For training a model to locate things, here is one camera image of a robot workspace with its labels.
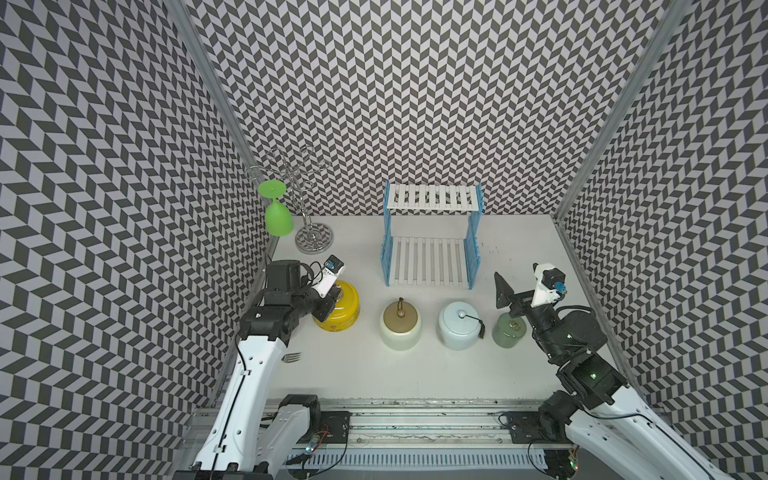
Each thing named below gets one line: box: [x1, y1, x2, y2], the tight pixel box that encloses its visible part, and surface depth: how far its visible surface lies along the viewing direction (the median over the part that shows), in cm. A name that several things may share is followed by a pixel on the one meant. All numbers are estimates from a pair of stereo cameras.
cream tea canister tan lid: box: [380, 297, 422, 351], surface depth 83 cm
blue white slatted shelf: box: [380, 180, 485, 290], surface depth 104 cm
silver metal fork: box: [281, 352, 301, 363], surface depth 85 cm
